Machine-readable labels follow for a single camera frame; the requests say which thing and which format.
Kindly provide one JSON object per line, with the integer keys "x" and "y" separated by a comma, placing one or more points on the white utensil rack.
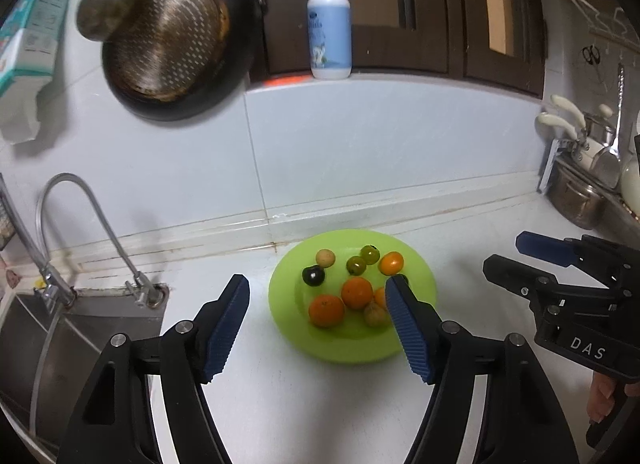
{"x": 547, "y": 168}

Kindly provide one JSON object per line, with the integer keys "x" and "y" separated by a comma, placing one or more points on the small orange kumquat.
{"x": 391, "y": 264}
{"x": 380, "y": 298}

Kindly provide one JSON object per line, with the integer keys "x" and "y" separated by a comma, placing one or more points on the small green fruit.
{"x": 370, "y": 254}
{"x": 356, "y": 265}

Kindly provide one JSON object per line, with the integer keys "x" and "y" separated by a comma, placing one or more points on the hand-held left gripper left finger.
{"x": 227, "y": 329}

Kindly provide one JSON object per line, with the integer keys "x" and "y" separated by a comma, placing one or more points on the person's right hand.
{"x": 601, "y": 396}

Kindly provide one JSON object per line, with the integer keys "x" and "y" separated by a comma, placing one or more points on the green plate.
{"x": 300, "y": 329}

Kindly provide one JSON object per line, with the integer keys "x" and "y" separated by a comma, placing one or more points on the large orange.
{"x": 326, "y": 311}
{"x": 357, "y": 293}

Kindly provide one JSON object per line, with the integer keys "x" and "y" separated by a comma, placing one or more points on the chrome pull-down faucet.
{"x": 52, "y": 291}

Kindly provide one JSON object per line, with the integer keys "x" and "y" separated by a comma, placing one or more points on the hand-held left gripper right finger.
{"x": 407, "y": 331}

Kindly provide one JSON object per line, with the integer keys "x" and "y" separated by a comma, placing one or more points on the metal ladle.
{"x": 607, "y": 163}

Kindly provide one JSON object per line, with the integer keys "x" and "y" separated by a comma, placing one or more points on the teal white box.
{"x": 35, "y": 48}

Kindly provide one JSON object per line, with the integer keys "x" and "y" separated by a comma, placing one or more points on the steel pot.
{"x": 575, "y": 199}

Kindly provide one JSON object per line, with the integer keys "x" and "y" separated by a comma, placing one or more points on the white bottle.
{"x": 631, "y": 183}

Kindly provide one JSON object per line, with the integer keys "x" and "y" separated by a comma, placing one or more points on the dark purple fruit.
{"x": 312, "y": 278}

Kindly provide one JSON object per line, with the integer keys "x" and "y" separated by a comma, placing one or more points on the thin gooseneck faucet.
{"x": 149, "y": 296}

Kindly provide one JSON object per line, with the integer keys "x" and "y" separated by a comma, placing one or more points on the black frying pan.
{"x": 175, "y": 53}

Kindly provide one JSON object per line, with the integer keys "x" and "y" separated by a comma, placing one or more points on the black scissors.
{"x": 592, "y": 54}

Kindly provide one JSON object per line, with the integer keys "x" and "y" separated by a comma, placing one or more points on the brown longan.
{"x": 373, "y": 315}

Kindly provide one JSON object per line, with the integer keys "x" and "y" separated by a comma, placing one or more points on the stainless steel sink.
{"x": 55, "y": 344}

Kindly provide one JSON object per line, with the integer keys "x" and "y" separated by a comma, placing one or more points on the blue pump soap bottle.
{"x": 330, "y": 33}

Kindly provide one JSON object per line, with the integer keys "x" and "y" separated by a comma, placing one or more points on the dark wooden cabinet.
{"x": 450, "y": 18}

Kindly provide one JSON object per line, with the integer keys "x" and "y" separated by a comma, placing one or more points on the tan longan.
{"x": 325, "y": 258}

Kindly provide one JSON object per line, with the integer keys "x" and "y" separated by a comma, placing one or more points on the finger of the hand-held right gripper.
{"x": 510, "y": 276}
{"x": 545, "y": 246}

